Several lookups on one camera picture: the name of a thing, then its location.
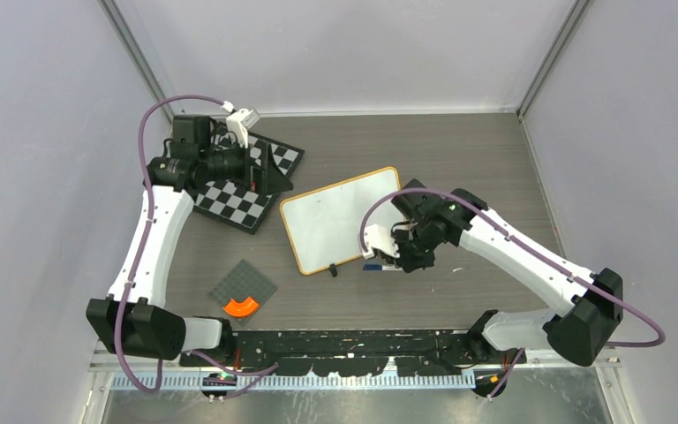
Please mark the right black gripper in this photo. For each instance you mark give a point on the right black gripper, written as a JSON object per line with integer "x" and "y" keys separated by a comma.
{"x": 407, "y": 261}

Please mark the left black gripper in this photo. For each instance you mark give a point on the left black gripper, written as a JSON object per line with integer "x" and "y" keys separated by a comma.
{"x": 274, "y": 180}

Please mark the black white chessboard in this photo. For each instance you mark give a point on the black white chessboard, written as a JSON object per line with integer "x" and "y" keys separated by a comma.
{"x": 233, "y": 205}

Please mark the yellow framed whiteboard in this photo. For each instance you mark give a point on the yellow framed whiteboard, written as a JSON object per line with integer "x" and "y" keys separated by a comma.
{"x": 323, "y": 225}

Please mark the blue capped whiteboard marker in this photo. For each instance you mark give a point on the blue capped whiteboard marker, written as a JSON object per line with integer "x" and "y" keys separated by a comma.
{"x": 379, "y": 267}

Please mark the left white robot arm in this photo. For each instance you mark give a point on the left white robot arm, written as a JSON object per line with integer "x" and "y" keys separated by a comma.
{"x": 201, "y": 332}

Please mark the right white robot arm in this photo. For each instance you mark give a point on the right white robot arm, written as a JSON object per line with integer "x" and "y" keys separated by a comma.
{"x": 581, "y": 311}

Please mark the grey studded baseplate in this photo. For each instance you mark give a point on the grey studded baseplate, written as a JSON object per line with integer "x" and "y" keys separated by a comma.
{"x": 242, "y": 281}

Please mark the orange curved block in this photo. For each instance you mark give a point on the orange curved block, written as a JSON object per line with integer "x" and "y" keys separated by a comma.
{"x": 242, "y": 309}

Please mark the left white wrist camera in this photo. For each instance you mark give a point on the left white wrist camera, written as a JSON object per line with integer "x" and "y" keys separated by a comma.
{"x": 239, "y": 122}

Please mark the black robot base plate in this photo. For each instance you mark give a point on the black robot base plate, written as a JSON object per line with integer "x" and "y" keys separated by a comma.
{"x": 352, "y": 353}

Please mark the white slotted cable duct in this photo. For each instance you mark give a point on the white slotted cable duct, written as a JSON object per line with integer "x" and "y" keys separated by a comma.
{"x": 386, "y": 380}

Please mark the aluminium frame rail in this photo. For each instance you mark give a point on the aluminium frame rail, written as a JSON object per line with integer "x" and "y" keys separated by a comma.
{"x": 132, "y": 320}

